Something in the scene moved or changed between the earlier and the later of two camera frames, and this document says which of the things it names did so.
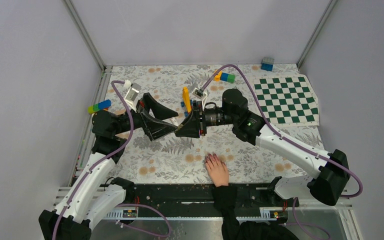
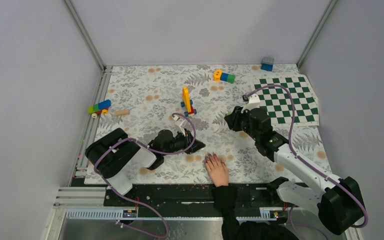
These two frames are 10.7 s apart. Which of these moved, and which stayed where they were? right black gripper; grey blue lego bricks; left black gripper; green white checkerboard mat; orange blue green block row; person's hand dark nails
Moved: left black gripper; right black gripper
Stayed: orange blue green block row; grey blue lego bricks; green white checkerboard mat; person's hand dark nails
